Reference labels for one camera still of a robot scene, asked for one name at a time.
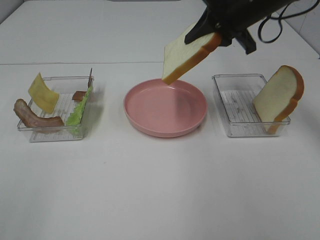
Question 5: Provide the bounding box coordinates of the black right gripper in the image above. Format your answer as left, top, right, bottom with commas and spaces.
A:
184, 0, 292, 55

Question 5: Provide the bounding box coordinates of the white bread slice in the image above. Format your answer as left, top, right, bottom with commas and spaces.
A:
161, 23, 222, 85

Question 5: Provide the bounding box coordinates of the green lettuce leaf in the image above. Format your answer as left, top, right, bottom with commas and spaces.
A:
65, 86, 93, 136

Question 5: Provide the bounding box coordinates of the yellow cheese slice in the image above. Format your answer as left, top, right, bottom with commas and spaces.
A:
28, 72, 60, 114

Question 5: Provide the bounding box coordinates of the bacon strip front curved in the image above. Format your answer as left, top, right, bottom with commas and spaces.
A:
13, 98, 65, 134

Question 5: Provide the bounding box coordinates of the clear plastic bread tray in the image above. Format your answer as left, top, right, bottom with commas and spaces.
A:
212, 73, 291, 138

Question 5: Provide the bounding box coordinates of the leaning bread slice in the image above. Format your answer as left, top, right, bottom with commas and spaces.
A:
252, 65, 305, 135

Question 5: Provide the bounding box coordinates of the pink round plate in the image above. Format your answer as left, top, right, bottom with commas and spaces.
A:
123, 78, 208, 138

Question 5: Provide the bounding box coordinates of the clear plastic ingredient tray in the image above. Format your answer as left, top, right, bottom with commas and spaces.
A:
18, 75, 93, 143

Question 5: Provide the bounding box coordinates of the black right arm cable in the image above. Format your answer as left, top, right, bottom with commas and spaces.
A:
257, 0, 318, 44

